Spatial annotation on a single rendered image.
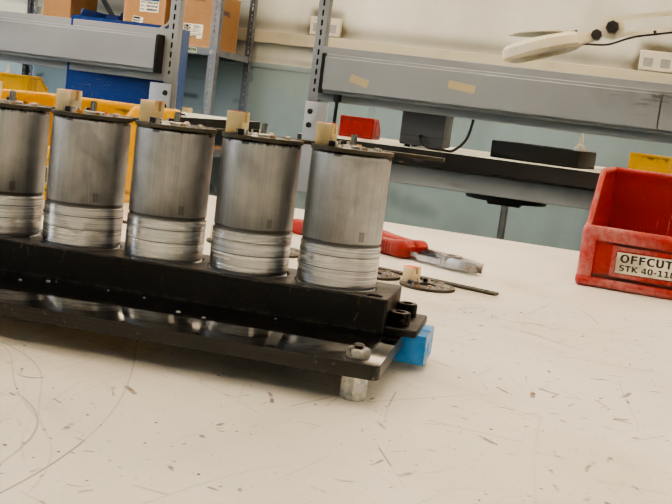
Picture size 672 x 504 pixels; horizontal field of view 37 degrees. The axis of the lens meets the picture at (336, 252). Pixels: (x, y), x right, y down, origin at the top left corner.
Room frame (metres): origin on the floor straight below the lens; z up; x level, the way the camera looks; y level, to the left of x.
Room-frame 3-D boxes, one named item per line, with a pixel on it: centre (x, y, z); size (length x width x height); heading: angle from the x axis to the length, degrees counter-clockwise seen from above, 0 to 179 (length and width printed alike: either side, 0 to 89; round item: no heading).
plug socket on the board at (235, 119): (0.31, 0.03, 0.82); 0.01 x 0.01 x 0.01; 79
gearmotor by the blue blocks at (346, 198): (0.30, 0.00, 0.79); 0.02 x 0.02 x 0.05
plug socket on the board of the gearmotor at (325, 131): (0.31, 0.01, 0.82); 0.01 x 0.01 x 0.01; 79
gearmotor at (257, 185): (0.31, 0.03, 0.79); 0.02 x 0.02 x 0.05
